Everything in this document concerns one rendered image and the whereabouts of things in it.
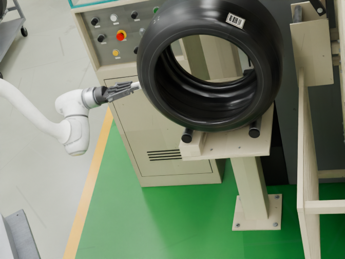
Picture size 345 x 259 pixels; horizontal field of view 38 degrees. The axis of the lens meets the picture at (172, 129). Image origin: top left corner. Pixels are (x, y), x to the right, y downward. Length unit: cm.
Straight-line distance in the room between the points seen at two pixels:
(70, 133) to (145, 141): 99
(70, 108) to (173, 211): 116
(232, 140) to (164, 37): 59
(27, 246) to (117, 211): 105
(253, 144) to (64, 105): 82
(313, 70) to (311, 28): 19
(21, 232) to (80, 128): 56
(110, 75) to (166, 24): 108
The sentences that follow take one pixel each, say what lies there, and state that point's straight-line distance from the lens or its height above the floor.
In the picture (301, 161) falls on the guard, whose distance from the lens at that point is 166.
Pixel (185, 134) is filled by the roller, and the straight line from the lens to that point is 203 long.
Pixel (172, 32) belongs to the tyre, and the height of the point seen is 138.
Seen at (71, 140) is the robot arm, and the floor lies 100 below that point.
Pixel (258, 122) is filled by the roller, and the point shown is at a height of 92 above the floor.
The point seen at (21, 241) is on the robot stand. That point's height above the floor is 65.
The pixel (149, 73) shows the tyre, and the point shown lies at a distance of 188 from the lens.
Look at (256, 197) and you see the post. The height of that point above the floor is 18.
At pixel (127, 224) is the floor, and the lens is 310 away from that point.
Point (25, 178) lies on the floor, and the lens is 390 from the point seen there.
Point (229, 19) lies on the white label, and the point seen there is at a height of 139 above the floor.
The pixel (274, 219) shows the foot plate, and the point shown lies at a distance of 285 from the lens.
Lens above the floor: 209
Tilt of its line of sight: 34 degrees down
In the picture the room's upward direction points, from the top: 18 degrees counter-clockwise
